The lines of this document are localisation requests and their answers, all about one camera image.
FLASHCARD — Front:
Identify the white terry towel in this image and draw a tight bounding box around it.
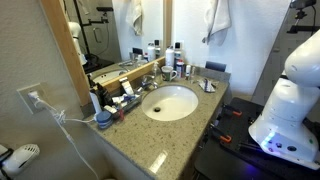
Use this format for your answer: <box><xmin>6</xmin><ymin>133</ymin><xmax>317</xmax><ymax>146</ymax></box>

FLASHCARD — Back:
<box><xmin>201</xmin><ymin>0</ymin><xmax>233</xmax><ymax>47</ymax></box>

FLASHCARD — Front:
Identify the chrome faucet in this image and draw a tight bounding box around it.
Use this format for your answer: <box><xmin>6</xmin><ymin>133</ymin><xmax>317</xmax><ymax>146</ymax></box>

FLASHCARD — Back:
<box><xmin>134</xmin><ymin>74</ymin><xmax>160</xmax><ymax>93</ymax></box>

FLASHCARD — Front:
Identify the clear soap dispenser bottle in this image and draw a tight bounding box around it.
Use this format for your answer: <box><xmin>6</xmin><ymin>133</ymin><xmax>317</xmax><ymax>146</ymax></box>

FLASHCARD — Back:
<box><xmin>152</xmin><ymin>61</ymin><xmax>162</xmax><ymax>85</ymax></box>

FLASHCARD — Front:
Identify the white oval sink basin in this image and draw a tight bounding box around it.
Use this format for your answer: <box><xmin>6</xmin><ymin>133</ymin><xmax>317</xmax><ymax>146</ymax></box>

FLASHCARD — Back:
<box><xmin>141</xmin><ymin>84</ymin><xmax>200</xmax><ymax>122</ymax></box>

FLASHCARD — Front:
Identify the grey ceramic mug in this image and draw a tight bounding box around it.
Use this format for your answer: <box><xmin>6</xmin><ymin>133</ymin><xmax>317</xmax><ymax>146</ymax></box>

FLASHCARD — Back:
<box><xmin>161</xmin><ymin>65</ymin><xmax>179</xmax><ymax>82</ymax></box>

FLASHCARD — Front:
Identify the white can orange cap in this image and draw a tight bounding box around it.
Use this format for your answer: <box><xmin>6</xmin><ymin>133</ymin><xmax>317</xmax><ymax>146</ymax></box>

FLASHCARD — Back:
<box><xmin>175</xmin><ymin>59</ymin><xmax>186</xmax><ymax>79</ymax></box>

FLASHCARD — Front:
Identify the small white bottle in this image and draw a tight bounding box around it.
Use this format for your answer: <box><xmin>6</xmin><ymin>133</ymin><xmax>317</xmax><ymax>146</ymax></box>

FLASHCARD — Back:
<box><xmin>185</xmin><ymin>64</ymin><xmax>192</xmax><ymax>81</ymax></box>

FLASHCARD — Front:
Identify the tall white bottle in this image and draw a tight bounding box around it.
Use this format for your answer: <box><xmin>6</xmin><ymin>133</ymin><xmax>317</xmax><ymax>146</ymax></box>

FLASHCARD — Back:
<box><xmin>165</xmin><ymin>46</ymin><xmax>176</xmax><ymax>68</ymax></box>

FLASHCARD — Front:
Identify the white toothpaste tube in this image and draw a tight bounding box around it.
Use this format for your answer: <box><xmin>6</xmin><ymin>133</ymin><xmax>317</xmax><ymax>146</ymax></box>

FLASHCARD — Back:
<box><xmin>119</xmin><ymin>77</ymin><xmax>135</xmax><ymax>96</ymax></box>

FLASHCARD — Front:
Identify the toiletries tray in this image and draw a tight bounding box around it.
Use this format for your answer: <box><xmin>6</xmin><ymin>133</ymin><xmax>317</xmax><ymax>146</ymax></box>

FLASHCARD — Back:
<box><xmin>103</xmin><ymin>93</ymin><xmax>143</xmax><ymax>120</ymax></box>

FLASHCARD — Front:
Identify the small clear bottle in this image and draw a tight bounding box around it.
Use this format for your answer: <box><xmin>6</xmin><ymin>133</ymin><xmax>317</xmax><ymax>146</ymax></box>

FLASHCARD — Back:
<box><xmin>189</xmin><ymin>66</ymin><xmax>196</xmax><ymax>85</ymax></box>

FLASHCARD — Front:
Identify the blue mouthwash bottle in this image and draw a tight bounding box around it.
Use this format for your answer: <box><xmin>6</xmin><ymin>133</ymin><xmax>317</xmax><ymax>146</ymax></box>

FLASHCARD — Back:
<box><xmin>173</xmin><ymin>42</ymin><xmax>183</xmax><ymax>63</ymax></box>

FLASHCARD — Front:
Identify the dark glass bottle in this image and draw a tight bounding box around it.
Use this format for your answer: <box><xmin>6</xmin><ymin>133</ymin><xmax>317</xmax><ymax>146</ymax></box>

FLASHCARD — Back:
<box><xmin>96</xmin><ymin>83</ymin><xmax>114</xmax><ymax>108</ymax></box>

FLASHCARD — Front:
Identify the blue round container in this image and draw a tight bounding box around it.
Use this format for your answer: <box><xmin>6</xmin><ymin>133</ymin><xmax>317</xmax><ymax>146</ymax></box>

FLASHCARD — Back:
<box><xmin>95</xmin><ymin>110</ymin><xmax>115</xmax><ymax>130</ymax></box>

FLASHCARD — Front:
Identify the electric toothbrush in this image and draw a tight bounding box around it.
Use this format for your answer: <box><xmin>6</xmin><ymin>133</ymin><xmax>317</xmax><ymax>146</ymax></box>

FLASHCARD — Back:
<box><xmin>89</xmin><ymin>89</ymin><xmax>103</xmax><ymax>115</ymax></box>

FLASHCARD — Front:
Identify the black orange clamp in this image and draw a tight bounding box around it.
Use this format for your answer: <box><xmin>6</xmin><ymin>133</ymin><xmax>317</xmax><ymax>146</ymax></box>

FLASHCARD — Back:
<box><xmin>209</xmin><ymin>124</ymin><xmax>233</xmax><ymax>145</ymax></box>
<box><xmin>221</xmin><ymin>104</ymin><xmax>244</xmax><ymax>118</ymax></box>

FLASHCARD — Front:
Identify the black robot table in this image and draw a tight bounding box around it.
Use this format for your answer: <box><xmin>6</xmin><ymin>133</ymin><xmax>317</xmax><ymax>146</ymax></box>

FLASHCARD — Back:
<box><xmin>193</xmin><ymin>96</ymin><xmax>320</xmax><ymax>180</ymax></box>

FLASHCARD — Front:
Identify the white hair dryer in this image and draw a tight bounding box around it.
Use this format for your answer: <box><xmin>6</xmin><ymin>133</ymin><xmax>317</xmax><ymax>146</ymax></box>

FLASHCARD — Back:
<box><xmin>0</xmin><ymin>143</ymin><xmax>41</xmax><ymax>180</ymax></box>

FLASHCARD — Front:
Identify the black wall mounted holder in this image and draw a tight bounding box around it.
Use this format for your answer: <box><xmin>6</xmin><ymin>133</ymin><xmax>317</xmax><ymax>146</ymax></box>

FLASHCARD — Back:
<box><xmin>204</xmin><ymin>60</ymin><xmax>228</xmax><ymax>73</ymax></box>

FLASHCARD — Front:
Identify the wood framed wall mirror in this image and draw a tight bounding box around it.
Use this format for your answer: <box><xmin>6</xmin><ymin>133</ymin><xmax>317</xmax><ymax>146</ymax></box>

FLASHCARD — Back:
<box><xmin>39</xmin><ymin>0</ymin><xmax>174</xmax><ymax>108</ymax></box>

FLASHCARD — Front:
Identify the white charger cable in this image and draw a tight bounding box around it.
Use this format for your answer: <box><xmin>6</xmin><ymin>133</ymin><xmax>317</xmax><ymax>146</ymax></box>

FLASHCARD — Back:
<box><xmin>28</xmin><ymin>91</ymin><xmax>101</xmax><ymax>180</ymax></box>

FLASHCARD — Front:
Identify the wall power outlet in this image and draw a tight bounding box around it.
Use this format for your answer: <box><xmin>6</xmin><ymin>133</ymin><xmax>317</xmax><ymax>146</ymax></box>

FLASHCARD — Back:
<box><xmin>17</xmin><ymin>82</ymin><xmax>48</xmax><ymax>115</ymax></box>

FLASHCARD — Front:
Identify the black camera stand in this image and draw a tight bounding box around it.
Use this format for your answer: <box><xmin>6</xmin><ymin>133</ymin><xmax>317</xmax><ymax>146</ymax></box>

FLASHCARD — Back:
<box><xmin>286</xmin><ymin>0</ymin><xmax>320</xmax><ymax>35</ymax></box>

